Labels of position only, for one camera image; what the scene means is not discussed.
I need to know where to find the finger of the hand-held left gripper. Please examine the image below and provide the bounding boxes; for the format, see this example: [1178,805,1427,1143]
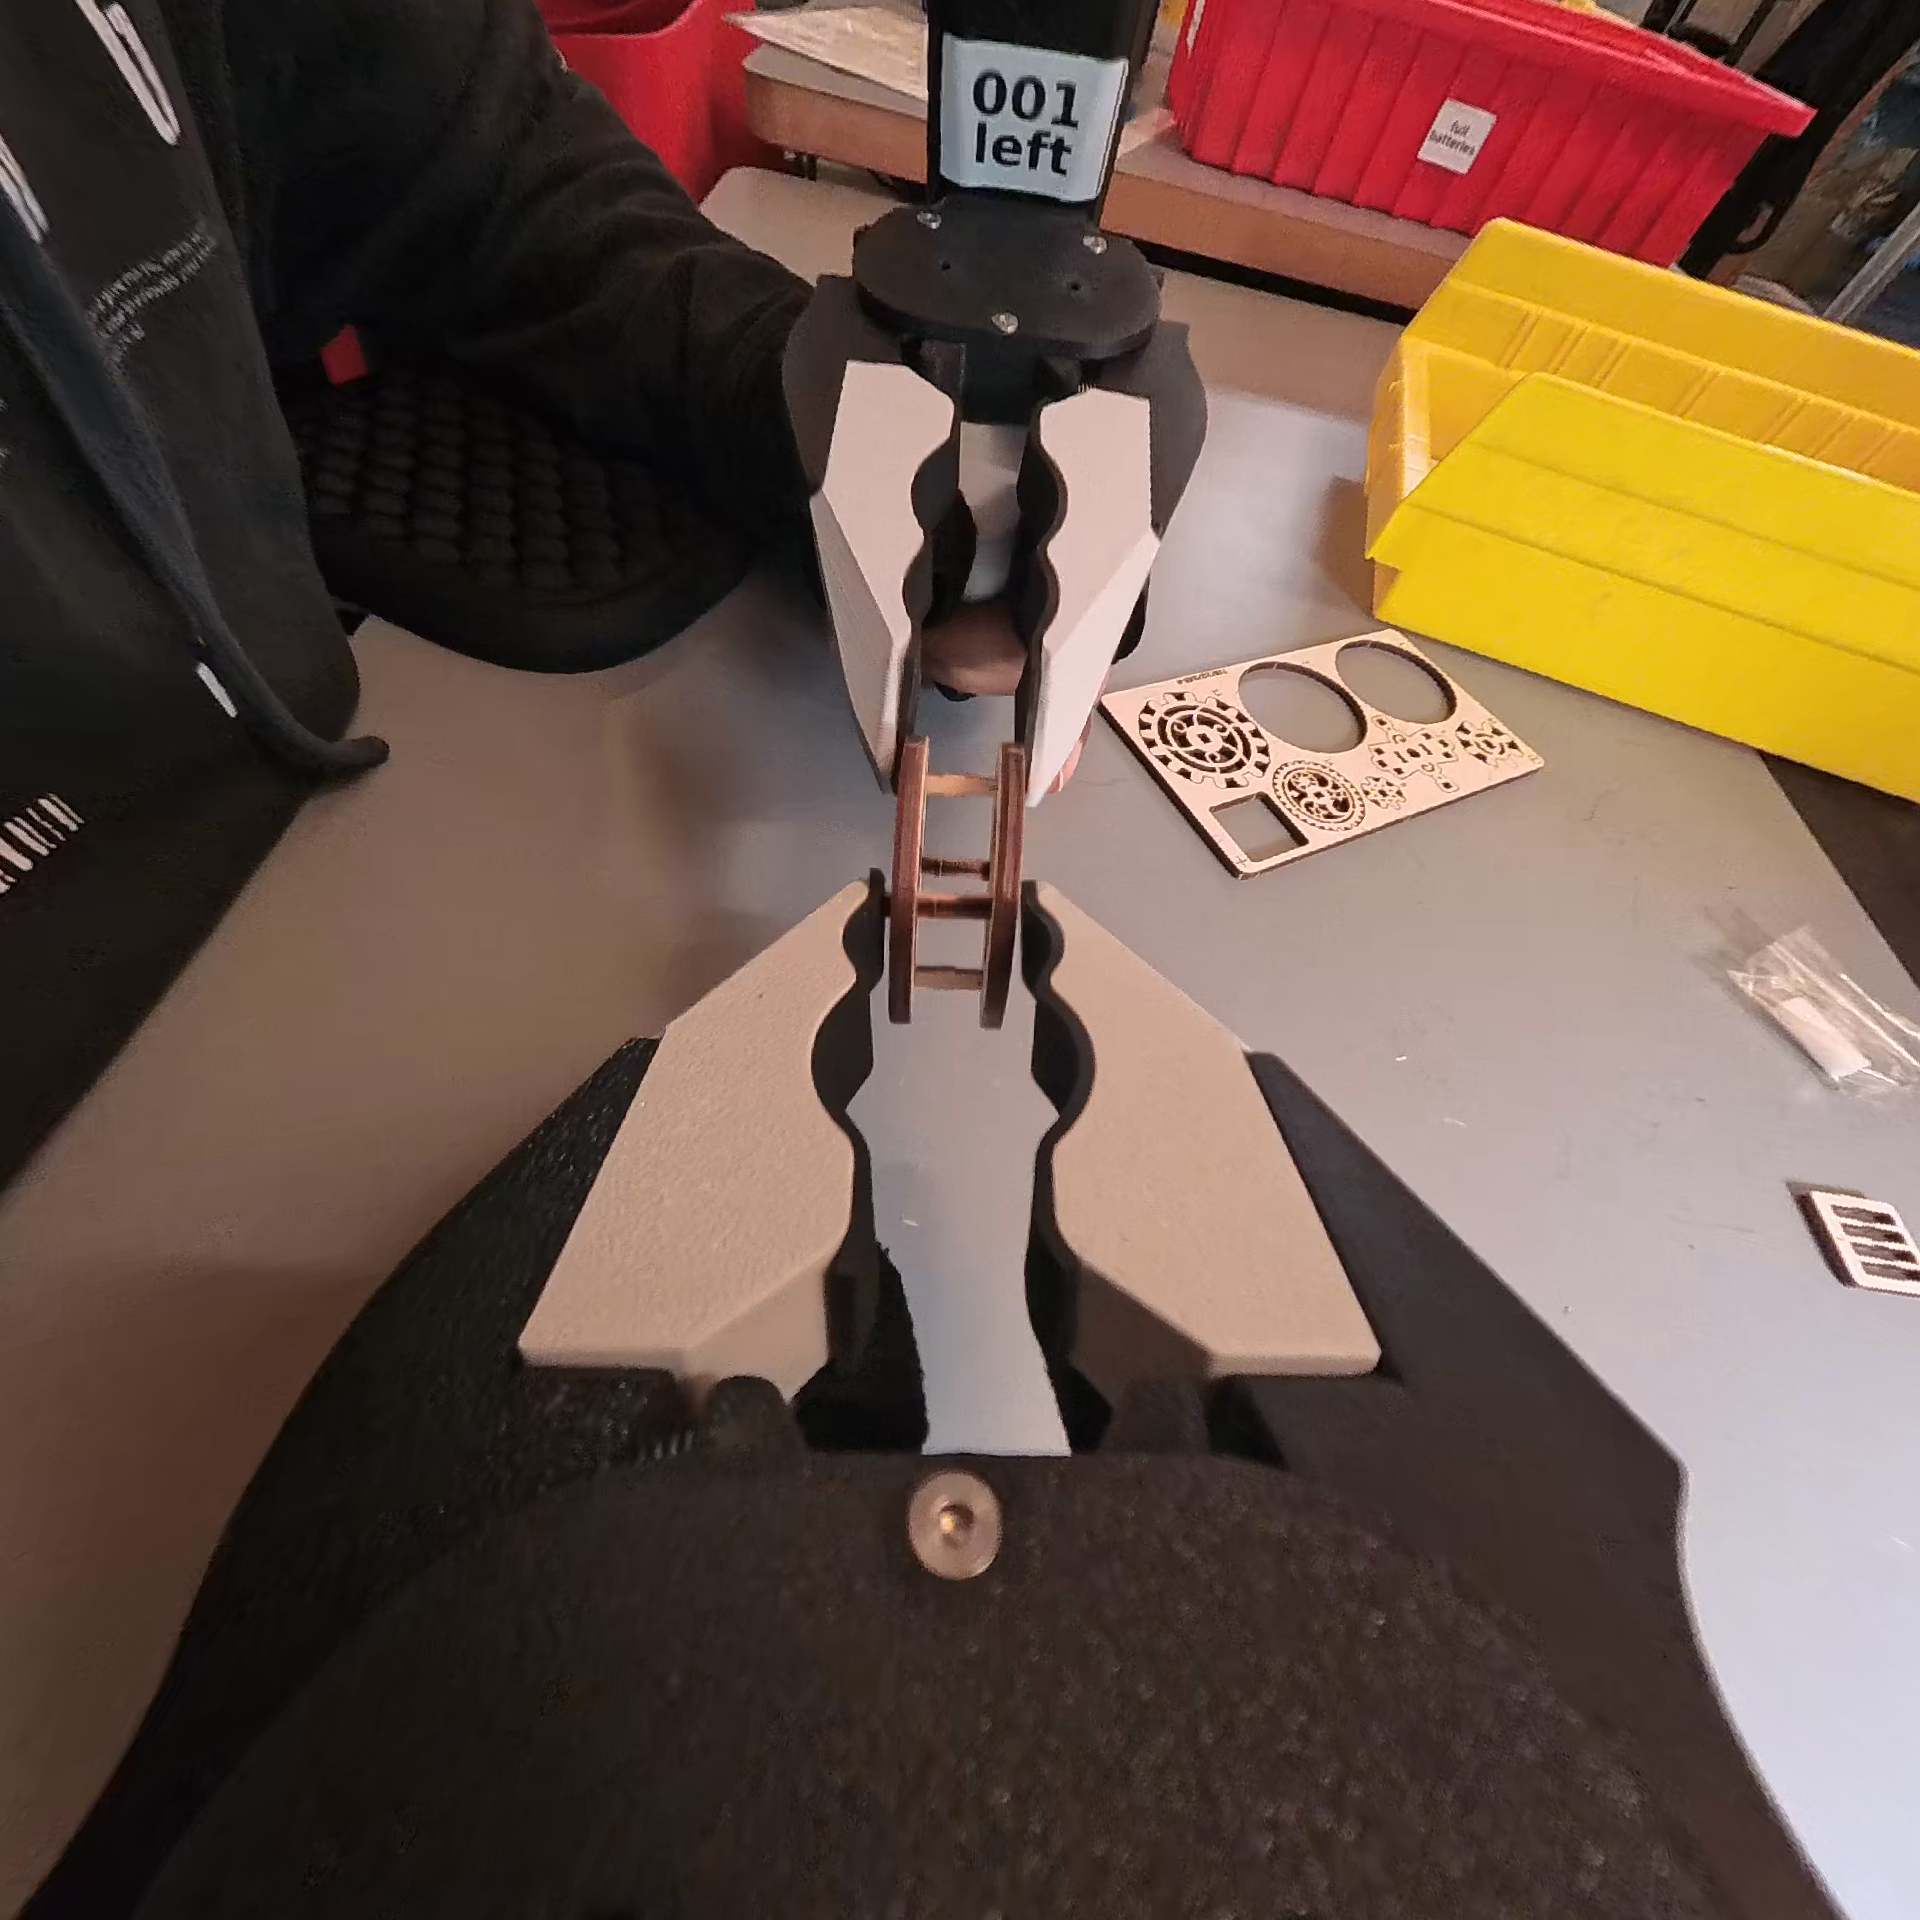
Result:
[1020,386,1163,808]
[809,361,962,790]

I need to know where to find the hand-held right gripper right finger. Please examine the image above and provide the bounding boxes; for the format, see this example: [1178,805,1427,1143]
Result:
[1020,883,1385,1381]

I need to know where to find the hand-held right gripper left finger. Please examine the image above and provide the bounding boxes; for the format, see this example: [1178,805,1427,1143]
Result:
[516,877,888,1404]

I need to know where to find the wooden spool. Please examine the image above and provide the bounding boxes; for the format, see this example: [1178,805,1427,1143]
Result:
[883,734,1031,1032]

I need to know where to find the person's left hand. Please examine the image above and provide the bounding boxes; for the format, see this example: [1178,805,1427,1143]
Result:
[922,597,1092,805]

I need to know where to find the laser-cut wooden sheet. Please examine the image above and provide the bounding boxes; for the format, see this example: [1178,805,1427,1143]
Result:
[1098,631,1547,881]

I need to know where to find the red plastic tote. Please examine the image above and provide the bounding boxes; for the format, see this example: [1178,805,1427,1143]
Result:
[1166,0,1819,272]

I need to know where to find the red plastic basket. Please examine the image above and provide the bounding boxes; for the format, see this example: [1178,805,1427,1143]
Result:
[531,0,770,205]

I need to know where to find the yellow plastic bin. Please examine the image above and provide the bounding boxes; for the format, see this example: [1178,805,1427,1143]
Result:
[1364,217,1920,805]

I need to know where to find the clear plastic bag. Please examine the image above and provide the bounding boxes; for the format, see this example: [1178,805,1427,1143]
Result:
[1724,926,1920,1093]

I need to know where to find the small slotted wooden piece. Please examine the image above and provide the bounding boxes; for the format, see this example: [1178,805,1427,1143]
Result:
[1792,1184,1920,1293]

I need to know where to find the person's black hoodie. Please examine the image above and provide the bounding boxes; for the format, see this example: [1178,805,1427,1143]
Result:
[0,0,391,1188]

